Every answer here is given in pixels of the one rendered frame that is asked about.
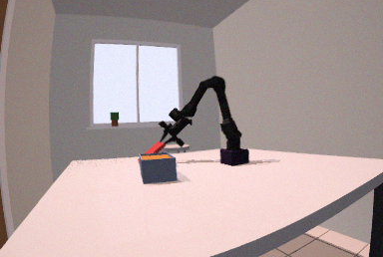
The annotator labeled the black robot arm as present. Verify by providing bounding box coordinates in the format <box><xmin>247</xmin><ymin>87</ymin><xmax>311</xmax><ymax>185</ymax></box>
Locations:
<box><xmin>169</xmin><ymin>76</ymin><xmax>242</xmax><ymax>151</ymax></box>

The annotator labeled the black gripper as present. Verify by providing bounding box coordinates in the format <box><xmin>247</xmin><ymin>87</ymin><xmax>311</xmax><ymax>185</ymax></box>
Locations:
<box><xmin>159</xmin><ymin>121</ymin><xmax>185</xmax><ymax>147</ymax></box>

